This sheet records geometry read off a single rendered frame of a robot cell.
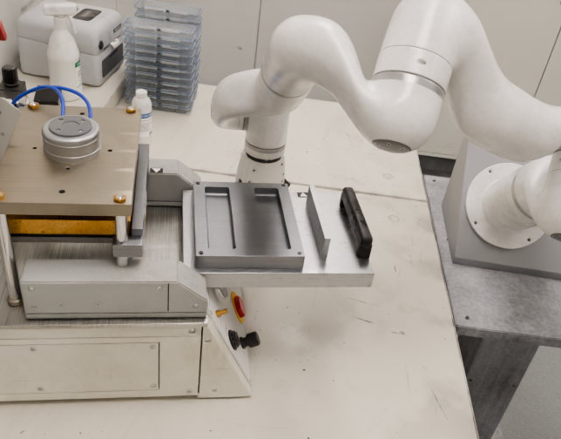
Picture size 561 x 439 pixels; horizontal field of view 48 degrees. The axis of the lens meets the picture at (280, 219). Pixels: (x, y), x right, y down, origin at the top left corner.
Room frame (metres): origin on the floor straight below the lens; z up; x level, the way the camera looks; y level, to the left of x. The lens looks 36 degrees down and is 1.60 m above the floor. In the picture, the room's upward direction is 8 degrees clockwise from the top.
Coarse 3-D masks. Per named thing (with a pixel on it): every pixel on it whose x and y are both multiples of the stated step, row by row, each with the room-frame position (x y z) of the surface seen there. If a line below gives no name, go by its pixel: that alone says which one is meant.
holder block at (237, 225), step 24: (216, 192) 0.90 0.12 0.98; (240, 192) 0.89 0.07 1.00; (264, 192) 0.92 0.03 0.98; (288, 192) 0.91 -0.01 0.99; (216, 216) 0.83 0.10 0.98; (240, 216) 0.82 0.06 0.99; (264, 216) 0.85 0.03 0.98; (288, 216) 0.84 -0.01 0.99; (216, 240) 0.77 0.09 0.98; (240, 240) 0.76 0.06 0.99; (264, 240) 0.79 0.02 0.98; (288, 240) 0.78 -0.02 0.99; (216, 264) 0.72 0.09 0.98; (240, 264) 0.73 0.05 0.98; (264, 264) 0.73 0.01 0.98; (288, 264) 0.74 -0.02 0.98
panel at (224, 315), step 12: (228, 288) 0.83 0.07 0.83; (216, 300) 0.73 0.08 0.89; (228, 300) 0.80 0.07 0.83; (216, 312) 0.70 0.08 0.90; (228, 312) 0.76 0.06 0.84; (216, 324) 0.67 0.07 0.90; (228, 324) 0.73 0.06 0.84; (240, 324) 0.80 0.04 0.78; (228, 336) 0.70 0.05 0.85; (240, 336) 0.76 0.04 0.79; (228, 348) 0.67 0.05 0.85; (240, 348) 0.73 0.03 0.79; (240, 360) 0.70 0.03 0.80
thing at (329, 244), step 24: (192, 192) 0.91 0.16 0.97; (312, 192) 0.90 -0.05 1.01; (192, 216) 0.84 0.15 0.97; (312, 216) 0.87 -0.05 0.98; (336, 216) 0.90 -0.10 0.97; (192, 240) 0.77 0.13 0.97; (312, 240) 0.82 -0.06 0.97; (336, 240) 0.83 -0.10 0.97; (192, 264) 0.72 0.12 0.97; (312, 264) 0.76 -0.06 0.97; (336, 264) 0.77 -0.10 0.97; (360, 264) 0.78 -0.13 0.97
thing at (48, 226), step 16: (16, 224) 0.66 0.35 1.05; (32, 224) 0.66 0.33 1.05; (48, 224) 0.67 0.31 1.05; (64, 224) 0.67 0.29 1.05; (80, 224) 0.67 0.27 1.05; (96, 224) 0.68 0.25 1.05; (112, 224) 0.68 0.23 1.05; (128, 224) 0.69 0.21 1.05; (16, 240) 0.66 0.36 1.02; (32, 240) 0.66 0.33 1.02; (48, 240) 0.67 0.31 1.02; (64, 240) 0.67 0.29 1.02; (80, 240) 0.67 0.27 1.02; (96, 240) 0.68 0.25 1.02
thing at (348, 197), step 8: (344, 192) 0.92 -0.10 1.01; (352, 192) 0.92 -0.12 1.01; (344, 200) 0.91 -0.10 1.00; (352, 200) 0.89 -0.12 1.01; (352, 208) 0.87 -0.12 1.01; (360, 208) 0.87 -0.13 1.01; (352, 216) 0.86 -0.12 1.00; (360, 216) 0.85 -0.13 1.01; (352, 224) 0.85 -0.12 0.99; (360, 224) 0.83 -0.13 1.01; (360, 232) 0.81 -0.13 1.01; (368, 232) 0.81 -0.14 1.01; (360, 240) 0.80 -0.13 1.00; (368, 240) 0.79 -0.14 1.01; (360, 248) 0.79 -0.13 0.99; (368, 248) 0.79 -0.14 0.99; (360, 256) 0.79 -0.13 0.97; (368, 256) 0.79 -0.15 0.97
